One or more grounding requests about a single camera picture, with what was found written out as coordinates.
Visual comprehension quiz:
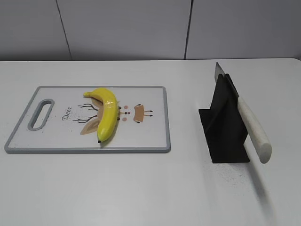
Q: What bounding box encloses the cleaver knife white handle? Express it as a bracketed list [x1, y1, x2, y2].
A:
[214, 62, 272, 164]

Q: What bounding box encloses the yellow plastic banana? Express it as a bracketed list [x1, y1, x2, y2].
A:
[83, 88, 119, 143]

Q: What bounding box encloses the white grey cutting board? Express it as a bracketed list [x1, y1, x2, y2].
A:
[4, 86, 171, 153]

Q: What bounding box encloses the black knife stand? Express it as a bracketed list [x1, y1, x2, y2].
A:
[198, 74, 250, 163]

